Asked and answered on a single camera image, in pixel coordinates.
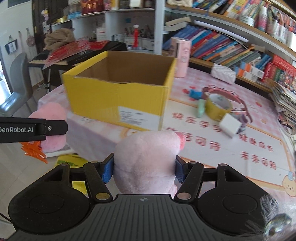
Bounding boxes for pink heart plush toy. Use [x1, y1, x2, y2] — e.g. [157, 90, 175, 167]
[113, 130, 186, 198]

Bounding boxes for white power adapter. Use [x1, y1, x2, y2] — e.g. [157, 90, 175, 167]
[219, 113, 242, 138]

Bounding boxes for mint green small device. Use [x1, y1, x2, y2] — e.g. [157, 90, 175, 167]
[197, 99, 205, 118]

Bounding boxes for yellow tape roll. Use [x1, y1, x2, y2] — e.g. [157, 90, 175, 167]
[205, 93, 233, 121]

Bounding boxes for blue candy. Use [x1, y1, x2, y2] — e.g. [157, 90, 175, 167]
[189, 89, 203, 100]

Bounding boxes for purple grey toy car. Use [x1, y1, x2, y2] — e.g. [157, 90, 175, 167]
[231, 113, 248, 133]

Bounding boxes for black electric keyboard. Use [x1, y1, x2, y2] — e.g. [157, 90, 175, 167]
[29, 40, 127, 69]

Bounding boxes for red packaging sheets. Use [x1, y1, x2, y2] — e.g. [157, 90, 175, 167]
[43, 39, 109, 69]

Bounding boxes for yellow cardboard box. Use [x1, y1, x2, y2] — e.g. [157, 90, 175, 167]
[62, 51, 176, 131]

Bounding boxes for beige cloth bundle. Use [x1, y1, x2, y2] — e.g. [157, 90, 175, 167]
[44, 28, 76, 51]

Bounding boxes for white quilted pouch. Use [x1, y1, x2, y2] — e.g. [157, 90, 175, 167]
[210, 64, 236, 85]

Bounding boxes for orange white box lower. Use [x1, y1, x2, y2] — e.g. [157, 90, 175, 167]
[234, 66, 258, 82]

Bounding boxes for orange white box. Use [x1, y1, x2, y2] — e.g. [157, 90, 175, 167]
[234, 66, 258, 82]
[240, 62, 264, 79]

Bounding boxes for stack of magazines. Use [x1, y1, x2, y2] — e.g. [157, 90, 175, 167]
[270, 82, 295, 138]

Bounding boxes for orange white box upper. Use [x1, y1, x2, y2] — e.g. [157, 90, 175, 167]
[240, 62, 264, 79]

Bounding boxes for pink cartoon humidifier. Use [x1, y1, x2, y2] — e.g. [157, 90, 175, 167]
[170, 37, 192, 78]

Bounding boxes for row of books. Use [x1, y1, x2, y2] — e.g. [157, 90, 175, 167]
[163, 25, 295, 91]

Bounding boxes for fortune god figure box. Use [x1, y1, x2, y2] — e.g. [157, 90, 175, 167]
[80, 0, 104, 15]

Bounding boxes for red tassel ornament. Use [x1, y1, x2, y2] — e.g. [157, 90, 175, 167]
[132, 24, 139, 50]

